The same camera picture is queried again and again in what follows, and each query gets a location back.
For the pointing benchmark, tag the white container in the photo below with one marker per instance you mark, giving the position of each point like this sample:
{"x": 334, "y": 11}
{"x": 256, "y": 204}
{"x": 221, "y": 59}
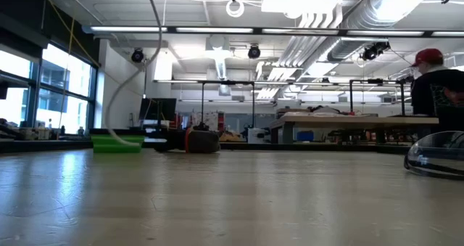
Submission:
{"x": 257, "y": 135}

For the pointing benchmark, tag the dark bag with red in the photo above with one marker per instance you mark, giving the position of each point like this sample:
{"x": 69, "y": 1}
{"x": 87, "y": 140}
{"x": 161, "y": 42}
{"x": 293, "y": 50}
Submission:
{"x": 203, "y": 142}

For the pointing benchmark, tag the black ceiling spotlight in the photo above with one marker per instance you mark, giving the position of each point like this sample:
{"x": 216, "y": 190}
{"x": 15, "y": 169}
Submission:
{"x": 254, "y": 52}
{"x": 137, "y": 56}

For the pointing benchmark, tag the black monitor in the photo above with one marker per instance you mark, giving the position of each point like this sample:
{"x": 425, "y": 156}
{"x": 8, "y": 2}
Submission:
{"x": 157, "y": 110}

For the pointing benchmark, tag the blue bin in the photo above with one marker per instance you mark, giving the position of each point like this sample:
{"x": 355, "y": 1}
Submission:
{"x": 305, "y": 136}

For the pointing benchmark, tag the black beam with light strips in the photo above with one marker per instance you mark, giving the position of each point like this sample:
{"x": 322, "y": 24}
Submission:
{"x": 257, "y": 31}

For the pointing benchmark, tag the green square bin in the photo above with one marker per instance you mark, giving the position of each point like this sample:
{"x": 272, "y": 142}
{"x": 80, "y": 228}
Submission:
{"x": 116, "y": 144}

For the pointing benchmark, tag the ceiling air unit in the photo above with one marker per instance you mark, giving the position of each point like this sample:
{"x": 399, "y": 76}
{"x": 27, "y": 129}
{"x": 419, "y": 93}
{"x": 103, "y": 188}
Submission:
{"x": 297, "y": 4}

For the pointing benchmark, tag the wooden workbench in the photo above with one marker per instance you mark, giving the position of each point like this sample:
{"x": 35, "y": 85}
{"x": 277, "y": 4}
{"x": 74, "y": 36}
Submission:
{"x": 362, "y": 120}

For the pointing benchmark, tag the clear safety glasses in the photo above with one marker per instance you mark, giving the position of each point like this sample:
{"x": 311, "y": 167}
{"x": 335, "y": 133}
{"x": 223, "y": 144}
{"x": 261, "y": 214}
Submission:
{"x": 431, "y": 149}

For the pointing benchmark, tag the person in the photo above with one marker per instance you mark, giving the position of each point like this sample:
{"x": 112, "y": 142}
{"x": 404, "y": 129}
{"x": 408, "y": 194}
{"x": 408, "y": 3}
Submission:
{"x": 435, "y": 93}

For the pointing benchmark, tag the red cap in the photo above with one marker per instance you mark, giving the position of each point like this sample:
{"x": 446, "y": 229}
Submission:
{"x": 429, "y": 55}

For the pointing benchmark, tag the black gantry frame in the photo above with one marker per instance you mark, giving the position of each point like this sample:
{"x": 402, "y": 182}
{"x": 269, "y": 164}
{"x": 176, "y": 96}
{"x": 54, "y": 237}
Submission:
{"x": 377, "y": 81}
{"x": 226, "y": 82}

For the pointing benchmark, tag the white ceiling duct fitting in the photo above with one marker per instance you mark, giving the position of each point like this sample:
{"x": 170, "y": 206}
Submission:
{"x": 219, "y": 57}

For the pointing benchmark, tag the flat silver duct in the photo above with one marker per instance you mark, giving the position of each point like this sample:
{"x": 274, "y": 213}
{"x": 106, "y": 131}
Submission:
{"x": 344, "y": 50}

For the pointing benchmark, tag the black ceiling camera cluster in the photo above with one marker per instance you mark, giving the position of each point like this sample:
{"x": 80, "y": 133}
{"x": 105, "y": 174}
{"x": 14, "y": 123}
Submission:
{"x": 373, "y": 51}

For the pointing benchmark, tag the silver spiral duct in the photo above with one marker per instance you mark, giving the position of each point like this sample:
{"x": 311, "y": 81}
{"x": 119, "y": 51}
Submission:
{"x": 377, "y": 10}

